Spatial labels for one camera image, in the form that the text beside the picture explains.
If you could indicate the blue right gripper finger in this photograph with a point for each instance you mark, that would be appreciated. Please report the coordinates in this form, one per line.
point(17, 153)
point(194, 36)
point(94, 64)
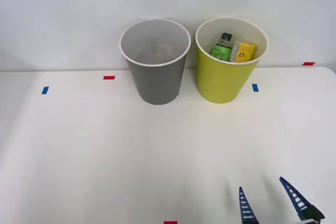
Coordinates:
point(298, 199)
point(245, 207)

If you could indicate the green label plastic bottle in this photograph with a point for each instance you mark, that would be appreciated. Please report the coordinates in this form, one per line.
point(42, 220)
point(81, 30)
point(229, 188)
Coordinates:
point(220, 50)

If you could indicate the yellow-green plastic waste bin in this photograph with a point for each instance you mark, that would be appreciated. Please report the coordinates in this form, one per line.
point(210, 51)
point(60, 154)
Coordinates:
point(223, 82)

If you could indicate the grey plastic waste bin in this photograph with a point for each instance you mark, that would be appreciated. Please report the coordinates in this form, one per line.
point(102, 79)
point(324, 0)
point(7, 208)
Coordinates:
point(157, 79)

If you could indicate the pale grey wrist camera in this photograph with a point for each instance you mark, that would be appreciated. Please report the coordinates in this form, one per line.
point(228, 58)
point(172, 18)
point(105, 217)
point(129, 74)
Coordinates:
point(308, 221)

